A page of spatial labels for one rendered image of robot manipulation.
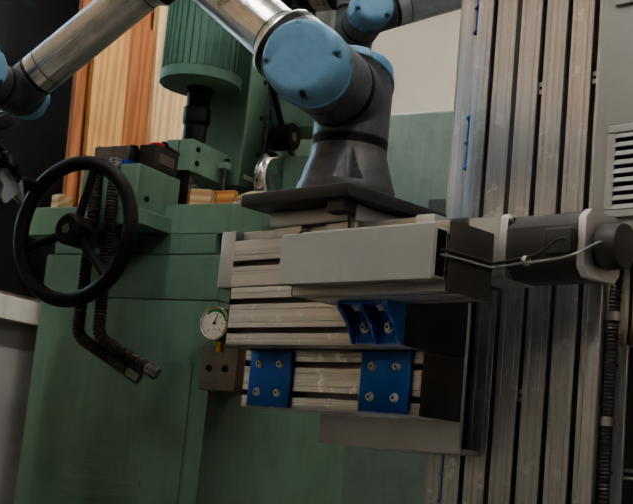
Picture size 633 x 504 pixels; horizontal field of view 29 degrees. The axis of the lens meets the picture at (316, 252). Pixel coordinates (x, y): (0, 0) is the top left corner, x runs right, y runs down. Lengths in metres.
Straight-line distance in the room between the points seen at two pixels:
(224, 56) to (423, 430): 1.12
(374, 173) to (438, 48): 3.35
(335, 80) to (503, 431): 0.55
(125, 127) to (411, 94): 1.35
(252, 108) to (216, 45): 0.18
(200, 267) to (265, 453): 0.41
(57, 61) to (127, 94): 2.23
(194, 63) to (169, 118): 1.95
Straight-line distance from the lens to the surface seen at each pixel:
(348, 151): 1.80
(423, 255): 1.48
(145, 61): 4.49
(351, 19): 2.23
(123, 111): 4.28
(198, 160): 2.57
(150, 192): 2.38
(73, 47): 2.14
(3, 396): 4.05
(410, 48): 5.19
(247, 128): 2.68
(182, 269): 2.36
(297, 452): 2.58
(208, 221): 2.35
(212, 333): 2.22
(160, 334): 2.36
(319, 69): 1.69
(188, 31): 2.62
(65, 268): 2.54
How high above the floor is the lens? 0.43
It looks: 10 degrees up
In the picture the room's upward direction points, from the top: 6 degrees clockwise
